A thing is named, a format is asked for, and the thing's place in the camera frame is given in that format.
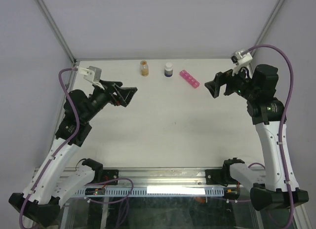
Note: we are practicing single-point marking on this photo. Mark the aluminium mounting rail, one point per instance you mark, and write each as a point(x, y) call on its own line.
point(143, 177)

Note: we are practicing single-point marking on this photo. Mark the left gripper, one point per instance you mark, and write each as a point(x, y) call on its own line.
point(124, 95)

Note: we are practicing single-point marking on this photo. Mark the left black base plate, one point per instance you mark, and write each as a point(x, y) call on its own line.
point(106, 175)

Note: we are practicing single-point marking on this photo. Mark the pink weekly pill organizer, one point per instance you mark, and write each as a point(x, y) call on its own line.
point(189, 79)

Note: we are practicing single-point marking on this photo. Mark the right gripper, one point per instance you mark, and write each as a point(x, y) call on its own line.
point(220, 78)

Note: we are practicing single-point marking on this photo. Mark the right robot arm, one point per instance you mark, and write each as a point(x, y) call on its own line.
point(278, 189)

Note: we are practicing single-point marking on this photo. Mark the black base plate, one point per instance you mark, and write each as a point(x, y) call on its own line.
point(215, 177)
point(106, 175)

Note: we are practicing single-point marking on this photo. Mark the white cap dark bottle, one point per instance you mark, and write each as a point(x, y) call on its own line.
point(168, 69)

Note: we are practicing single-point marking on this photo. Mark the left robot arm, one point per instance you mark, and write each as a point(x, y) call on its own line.
point(43, 198)

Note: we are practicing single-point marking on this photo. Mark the clear bottle yellow pills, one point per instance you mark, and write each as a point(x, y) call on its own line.
point(144, 68)

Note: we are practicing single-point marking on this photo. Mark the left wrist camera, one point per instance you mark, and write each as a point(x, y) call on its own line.
point(91, 74)

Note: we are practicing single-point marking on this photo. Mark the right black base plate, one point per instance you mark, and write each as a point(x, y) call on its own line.
point(215, 177)

